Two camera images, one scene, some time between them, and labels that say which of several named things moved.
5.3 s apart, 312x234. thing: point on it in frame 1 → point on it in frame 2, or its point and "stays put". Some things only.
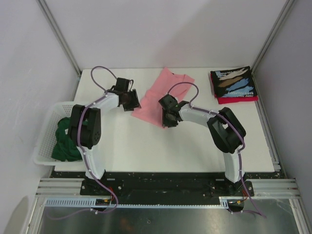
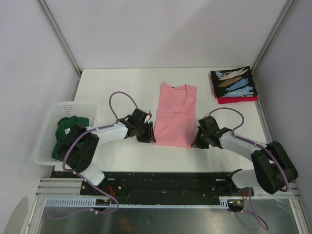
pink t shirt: x=150 y=109 → x=175 y=125
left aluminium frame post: x=44 y=5 stays put
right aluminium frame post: x=283 y=13 stays put
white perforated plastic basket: x=46 y=139 stays put
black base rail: x=163 y=187 stays put
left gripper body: x=131 y=101 → x=144 y=133
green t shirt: x=66 y=149 stays put
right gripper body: x=167 y=120 → x=201 y=140
